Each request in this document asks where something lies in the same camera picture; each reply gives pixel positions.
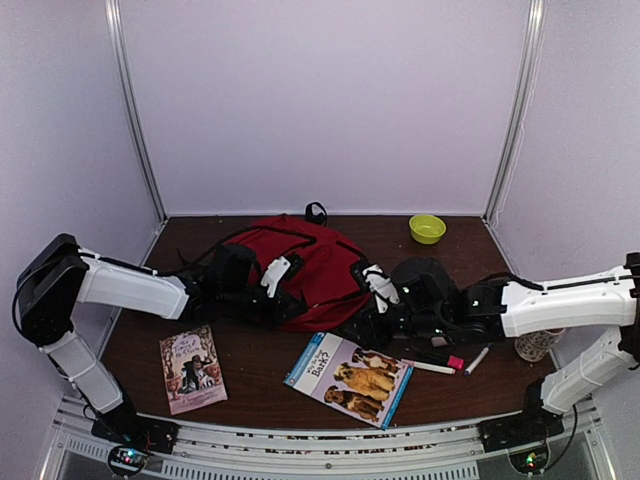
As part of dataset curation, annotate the pink black highlighter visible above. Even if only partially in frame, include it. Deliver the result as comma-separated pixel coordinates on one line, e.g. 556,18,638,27
424,353,465,371

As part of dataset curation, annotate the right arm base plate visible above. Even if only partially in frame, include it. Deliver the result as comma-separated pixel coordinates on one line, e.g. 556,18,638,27
478,414,564,453

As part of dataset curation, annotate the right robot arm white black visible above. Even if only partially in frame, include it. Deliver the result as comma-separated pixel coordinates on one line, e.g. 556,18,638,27
338,253,639,442

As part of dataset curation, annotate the dog book Why Dogs Bark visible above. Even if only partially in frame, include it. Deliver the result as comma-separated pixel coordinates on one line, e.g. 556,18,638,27
284,332,413,430

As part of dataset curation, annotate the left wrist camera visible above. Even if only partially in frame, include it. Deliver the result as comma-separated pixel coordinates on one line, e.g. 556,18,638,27
260,254,304,298

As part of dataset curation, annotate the purple white marker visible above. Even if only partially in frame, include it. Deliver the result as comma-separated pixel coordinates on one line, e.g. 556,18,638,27
463,345,491,376

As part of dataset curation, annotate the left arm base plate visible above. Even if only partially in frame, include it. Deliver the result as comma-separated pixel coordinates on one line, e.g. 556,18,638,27
91,417,179,454

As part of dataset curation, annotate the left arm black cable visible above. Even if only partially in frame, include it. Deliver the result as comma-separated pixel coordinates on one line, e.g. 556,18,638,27
172,227,321,266

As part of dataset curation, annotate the red backpack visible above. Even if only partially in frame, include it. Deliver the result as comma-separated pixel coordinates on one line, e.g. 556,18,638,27
210,202,371,332

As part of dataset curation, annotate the front aluminium rail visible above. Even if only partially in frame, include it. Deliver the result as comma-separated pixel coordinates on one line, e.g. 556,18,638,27
35,396,621,479

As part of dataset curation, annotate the left aluminium frame post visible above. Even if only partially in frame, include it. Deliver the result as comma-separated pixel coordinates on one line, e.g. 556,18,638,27
104,0,168,223

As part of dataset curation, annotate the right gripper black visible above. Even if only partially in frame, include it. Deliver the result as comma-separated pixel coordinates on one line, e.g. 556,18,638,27
337,302,449,353

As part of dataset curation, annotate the aluminium frame post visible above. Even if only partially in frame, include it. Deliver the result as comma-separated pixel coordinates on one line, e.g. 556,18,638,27
104,0,168,223
483,0,546,226

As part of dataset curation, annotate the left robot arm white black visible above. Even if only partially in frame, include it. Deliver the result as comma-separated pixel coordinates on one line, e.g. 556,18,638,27
11,234,292,444

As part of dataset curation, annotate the lime green bowl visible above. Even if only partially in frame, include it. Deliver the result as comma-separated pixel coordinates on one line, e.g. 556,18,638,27
409,215,447,245

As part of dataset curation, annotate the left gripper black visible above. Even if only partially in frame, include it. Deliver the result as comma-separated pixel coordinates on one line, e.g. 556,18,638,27
221,285,308,331

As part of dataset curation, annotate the patterned mug orange inside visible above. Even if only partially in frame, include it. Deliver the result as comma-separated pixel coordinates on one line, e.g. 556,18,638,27
514,328,568,363

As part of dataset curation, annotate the pink white marker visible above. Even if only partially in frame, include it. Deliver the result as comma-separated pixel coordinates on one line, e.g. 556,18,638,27
403,359,456,375

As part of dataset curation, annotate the small pink illustrated book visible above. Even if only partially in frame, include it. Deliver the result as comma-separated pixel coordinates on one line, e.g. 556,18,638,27
159,325,228,416

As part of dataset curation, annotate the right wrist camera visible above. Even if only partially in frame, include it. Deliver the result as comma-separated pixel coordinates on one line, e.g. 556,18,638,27
351,261,400,314

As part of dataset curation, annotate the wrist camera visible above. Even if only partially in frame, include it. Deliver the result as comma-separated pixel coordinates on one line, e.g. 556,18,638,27
351,261,400,314
260,254,304,298

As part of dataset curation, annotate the right aluminium frame post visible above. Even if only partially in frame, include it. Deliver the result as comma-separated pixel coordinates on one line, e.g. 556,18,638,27
483,0,546,226

